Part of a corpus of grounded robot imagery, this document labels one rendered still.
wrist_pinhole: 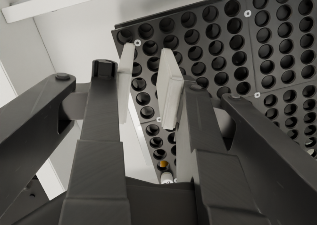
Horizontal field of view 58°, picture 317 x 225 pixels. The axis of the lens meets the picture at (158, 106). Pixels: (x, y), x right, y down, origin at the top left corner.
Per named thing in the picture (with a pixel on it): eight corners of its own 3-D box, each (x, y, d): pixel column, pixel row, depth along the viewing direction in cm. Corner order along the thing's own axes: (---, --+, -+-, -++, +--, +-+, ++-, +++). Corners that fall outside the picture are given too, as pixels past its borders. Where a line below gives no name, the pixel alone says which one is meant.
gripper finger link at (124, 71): (125, 125, 15) (111, 124, 15) (130, 82, 22) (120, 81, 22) (132, 72, 14) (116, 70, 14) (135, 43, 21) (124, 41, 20)
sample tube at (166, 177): (171, 160, 33) (175, 187, 28) (161, 163, 33) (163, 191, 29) (167, 151, 32) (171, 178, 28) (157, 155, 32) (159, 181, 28)
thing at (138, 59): (162, 191, 31) (162, 195, 30) (111, 29, 24) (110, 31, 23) (179, 187, 31) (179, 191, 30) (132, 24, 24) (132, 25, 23)
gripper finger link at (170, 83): (170, 77, 14) (185, 79, 14) (162, 46, 21) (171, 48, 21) (161, 129, 16) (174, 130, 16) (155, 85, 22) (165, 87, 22)
